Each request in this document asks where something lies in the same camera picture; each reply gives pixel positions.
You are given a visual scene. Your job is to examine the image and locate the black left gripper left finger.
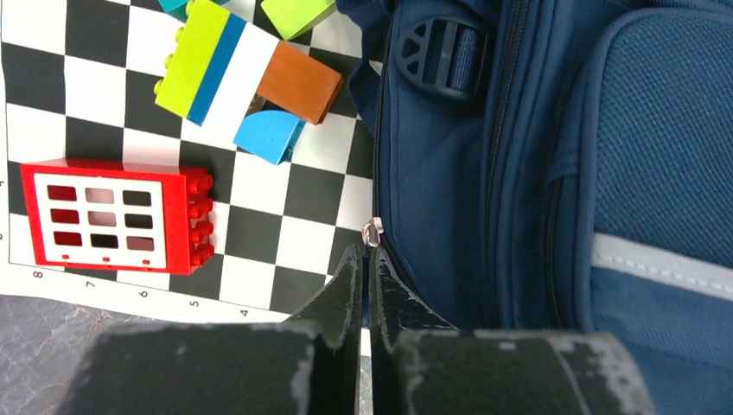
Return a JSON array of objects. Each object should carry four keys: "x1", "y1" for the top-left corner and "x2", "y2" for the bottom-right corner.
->
[{"x1": 285, "y1": 246, "x2": 363, "y2": 414}]

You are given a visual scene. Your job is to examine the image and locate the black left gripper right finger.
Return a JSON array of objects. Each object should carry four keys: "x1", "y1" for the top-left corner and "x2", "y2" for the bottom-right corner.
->
[{"x1": 369, "y1": 247, "x2": 455, "y2": 414}]

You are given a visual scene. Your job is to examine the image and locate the navy blue student backpack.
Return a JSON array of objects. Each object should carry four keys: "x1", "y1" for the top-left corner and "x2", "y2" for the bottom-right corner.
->
[{"x1": 337, "y1": 1, "x2": 732, "y2": 414}]

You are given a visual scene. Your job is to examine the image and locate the light blue curved block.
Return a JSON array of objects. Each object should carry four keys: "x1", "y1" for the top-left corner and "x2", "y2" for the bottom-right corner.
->
[{"x1": 233, "y1": 110, "x2": 306, "y2": 165}]

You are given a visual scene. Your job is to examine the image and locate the red window toy block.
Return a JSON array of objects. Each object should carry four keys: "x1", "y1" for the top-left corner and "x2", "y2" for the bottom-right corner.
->
[{"x1": 20, "y1": 159, "x2": 214, "y2": 275}]

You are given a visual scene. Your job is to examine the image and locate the orange brown toy block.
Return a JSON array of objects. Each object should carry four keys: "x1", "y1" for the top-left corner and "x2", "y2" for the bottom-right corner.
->
[{"x1": 256, "y1": 41, "x2": 343, "y2": 125}]

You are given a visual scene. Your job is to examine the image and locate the lime blue striped block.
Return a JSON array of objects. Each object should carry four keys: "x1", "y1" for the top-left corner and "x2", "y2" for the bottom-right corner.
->
[{"x1": 154, "y1": 1, "x2": 246, "y2": 125}]

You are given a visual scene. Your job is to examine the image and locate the lime green toy block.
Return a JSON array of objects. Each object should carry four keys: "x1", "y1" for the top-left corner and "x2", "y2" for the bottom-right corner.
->
[{"x1": 261, "y1": 0, "x2": 336, "y2": 41}]

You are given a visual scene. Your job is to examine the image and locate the teal toy block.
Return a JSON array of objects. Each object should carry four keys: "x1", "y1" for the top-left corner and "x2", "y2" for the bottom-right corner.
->
[{"x1": 158, "y1": 0, "x2": 188, "y2": 22}]

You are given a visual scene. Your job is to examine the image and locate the black white chessboard mat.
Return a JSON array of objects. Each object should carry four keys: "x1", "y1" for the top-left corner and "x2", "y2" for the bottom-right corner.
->
[{"x1": 1, "y1": 1, "x2": 372, "y2": 322}]

